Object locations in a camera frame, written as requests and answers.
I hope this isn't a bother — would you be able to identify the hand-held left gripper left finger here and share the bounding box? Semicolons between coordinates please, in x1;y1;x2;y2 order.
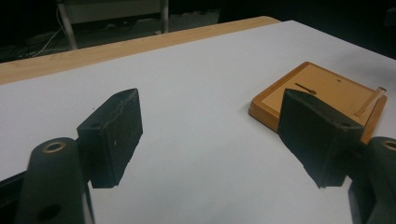
76;88;145;189

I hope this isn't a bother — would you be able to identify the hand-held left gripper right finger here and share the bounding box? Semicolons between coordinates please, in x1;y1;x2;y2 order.
277;88;365;189

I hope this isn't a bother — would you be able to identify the wooden photo frame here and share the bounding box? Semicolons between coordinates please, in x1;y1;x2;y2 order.
247;61;389;145

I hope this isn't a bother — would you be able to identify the wooden frame stand peg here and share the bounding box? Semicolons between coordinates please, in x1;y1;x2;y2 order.
354;86;388;119

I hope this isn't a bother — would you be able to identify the white cable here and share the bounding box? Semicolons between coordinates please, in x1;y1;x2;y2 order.
30;8;68;59

